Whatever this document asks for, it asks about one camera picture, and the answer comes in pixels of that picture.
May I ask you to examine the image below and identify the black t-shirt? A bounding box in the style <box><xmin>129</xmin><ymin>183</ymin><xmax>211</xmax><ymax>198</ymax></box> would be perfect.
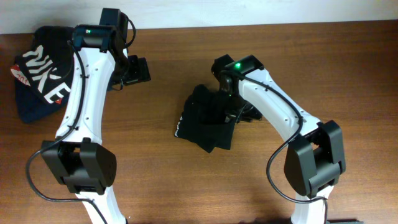
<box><xmin>174</xmin><ymin>84</ymin><xmax>244</xmax><ymax>153</ymax></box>

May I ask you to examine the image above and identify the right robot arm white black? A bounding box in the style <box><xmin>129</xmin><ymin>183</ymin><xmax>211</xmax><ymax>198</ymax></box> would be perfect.
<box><xmin>211</xmin><ymin>54</ymin><xmax>346</xmax><ymax>223</ymax></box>

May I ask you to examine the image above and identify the red white folded garment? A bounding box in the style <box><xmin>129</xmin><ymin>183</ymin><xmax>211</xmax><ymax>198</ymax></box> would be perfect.
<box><xmin>10</xmin><ymin>64</ymin><xmax>65</xmax><ymax>105</ymax></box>

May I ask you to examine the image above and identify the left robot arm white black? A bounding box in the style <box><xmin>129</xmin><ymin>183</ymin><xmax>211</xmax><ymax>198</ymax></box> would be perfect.
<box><xmin>39</xmin><ymin>8</ymin><xmax>151</xmax><ymax>223</ymax></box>

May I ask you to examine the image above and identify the navy folded garment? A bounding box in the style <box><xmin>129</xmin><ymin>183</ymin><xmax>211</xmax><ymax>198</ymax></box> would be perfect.
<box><xmin>14</xmin><ymin>80</ymin><xmax>69</xmax><ymax>123</ymax></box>

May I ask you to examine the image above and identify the black Nike shirt folded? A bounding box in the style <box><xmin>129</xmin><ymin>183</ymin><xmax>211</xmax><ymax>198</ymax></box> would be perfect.
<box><xmin>14</xmin><ymin>26</ymin><xmax>75</xmax><ymax>95</ymax></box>

